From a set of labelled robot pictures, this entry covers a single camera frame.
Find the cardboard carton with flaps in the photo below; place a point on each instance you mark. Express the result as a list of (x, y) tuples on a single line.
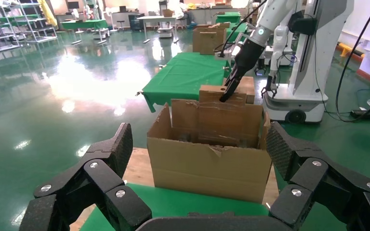
[(209, 39)]

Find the seated person yellow cap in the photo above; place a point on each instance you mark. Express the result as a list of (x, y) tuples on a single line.
[(186, 14)]

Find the small white cart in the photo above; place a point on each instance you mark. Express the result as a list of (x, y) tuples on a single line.
[(165, 32)]

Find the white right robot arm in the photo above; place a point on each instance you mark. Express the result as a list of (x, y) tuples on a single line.
[(274, 16)]

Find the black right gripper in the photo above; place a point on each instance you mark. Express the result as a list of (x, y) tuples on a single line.
[(247, 59)]

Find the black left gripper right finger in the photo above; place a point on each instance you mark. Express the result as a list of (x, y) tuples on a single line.
[(306, 178)]

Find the black power adapter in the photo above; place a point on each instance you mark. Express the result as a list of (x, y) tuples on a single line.
[(363, 114)]

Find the silver binder clip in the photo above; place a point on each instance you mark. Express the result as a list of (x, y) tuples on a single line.
[(139, 93), (226, 68), (162, 66)]

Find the green tablecloth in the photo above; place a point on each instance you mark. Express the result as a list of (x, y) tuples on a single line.
[(229, 17), (172, 210), (185, 76)]

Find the yellow black floor barrier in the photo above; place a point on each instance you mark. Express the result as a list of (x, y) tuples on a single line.
[(349, 51)]

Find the small cardboard box with hole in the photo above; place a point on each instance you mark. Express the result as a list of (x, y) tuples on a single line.
[(217, 114)]

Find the white table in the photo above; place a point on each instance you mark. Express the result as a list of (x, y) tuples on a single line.
[(156, 18)]

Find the large open cardboard carton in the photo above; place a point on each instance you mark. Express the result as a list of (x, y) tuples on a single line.
[(210, 172)]

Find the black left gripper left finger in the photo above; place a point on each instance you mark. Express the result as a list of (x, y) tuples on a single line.
[(108, 172)]

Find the yellow hanging garment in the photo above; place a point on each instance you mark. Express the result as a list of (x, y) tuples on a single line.
[(47, 12)]

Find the white wheeled robot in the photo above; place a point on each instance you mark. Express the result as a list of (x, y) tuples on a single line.
[(309, 79)]

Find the green covered table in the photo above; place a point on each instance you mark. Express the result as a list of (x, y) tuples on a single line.
[(84, 25)]

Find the silver camera mount bracket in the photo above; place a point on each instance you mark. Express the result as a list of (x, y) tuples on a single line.
[(236, 47)]

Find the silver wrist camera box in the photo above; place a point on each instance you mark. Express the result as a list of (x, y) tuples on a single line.
[(223, 54)]

